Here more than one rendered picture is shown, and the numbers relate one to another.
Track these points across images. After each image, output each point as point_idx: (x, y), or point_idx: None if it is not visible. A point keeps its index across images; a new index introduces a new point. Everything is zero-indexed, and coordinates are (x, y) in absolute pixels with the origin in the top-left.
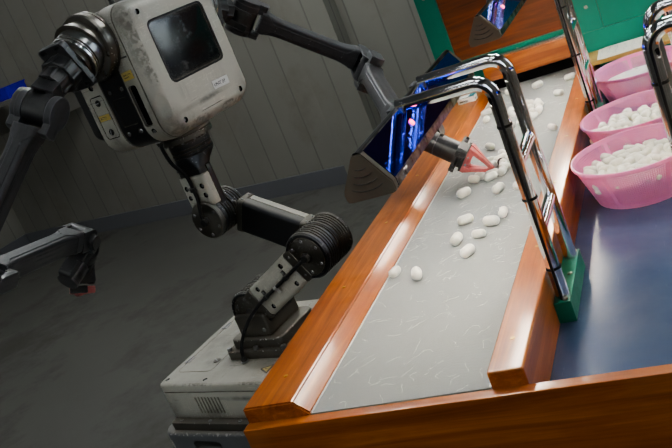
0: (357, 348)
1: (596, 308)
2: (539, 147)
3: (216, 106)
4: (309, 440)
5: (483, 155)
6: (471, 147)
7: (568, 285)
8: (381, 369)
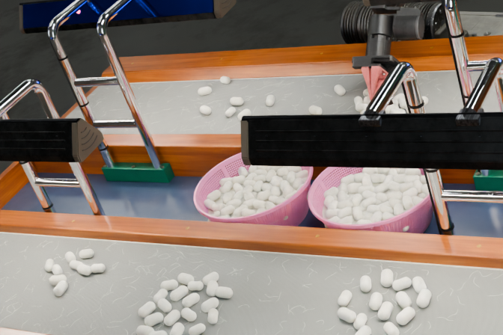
0: (144, 86)
1: (109, 188)
2: (122, 92)
3: None
4: None
5: (372, 83)
6: (364, 67)
7: (120, 167)
8: (108, 100)
